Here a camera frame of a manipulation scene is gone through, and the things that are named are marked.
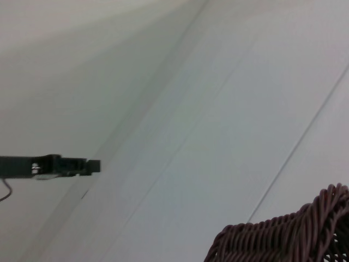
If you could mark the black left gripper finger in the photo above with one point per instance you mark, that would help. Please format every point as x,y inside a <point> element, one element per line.
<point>81,166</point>

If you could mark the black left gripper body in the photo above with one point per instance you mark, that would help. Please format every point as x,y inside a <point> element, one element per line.
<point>19,165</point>

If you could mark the dark brown woven basket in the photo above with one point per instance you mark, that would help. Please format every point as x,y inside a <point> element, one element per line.
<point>286,240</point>

